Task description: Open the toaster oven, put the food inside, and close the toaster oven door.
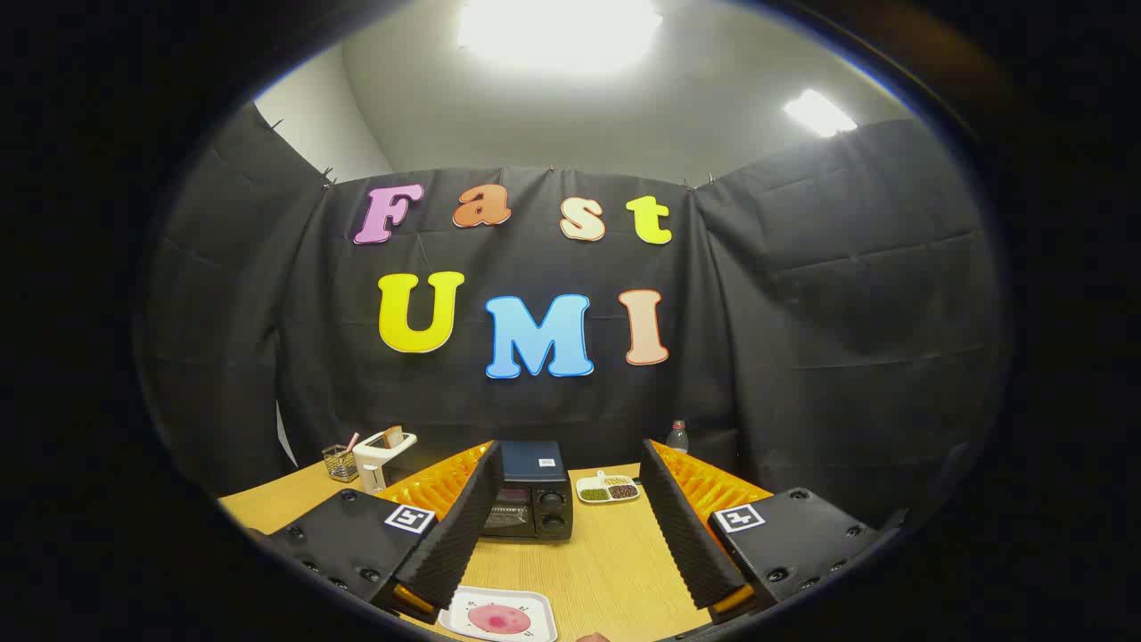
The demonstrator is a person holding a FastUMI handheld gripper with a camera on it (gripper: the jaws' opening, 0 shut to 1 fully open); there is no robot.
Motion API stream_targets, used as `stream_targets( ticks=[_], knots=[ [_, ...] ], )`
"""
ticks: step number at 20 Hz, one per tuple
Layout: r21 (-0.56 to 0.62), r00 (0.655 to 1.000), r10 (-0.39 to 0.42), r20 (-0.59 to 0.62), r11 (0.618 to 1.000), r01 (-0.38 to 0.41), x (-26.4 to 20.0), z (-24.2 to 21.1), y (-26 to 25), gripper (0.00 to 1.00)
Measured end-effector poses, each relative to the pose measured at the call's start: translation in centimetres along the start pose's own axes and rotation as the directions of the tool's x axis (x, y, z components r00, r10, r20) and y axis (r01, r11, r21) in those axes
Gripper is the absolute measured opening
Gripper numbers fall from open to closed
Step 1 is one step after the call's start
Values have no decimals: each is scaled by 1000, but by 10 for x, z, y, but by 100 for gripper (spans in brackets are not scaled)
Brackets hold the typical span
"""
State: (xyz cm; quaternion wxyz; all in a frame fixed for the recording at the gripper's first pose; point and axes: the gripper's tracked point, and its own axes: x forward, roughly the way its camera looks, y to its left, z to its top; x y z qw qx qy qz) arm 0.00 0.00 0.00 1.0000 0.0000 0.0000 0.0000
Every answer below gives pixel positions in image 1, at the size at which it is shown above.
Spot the black backdrop cloth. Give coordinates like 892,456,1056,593
134,103,1013,536

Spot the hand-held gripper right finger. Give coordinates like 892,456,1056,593
639,439,901,625

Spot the white square plate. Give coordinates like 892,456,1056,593
437,586,559,642

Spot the white divided dish of beans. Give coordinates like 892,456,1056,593
575,471,641,505

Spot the small ceiling light panel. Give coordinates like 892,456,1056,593
783,88,858,138

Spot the pink round food slice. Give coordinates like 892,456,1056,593
467,603,533,636

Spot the black toaster oven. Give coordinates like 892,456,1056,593
479,440,574,542

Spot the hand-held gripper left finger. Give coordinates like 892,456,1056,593
254,440,506,625

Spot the white toaster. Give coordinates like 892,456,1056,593
353,431,418,496

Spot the large ceiling light panel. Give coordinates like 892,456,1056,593
456,0,665,77

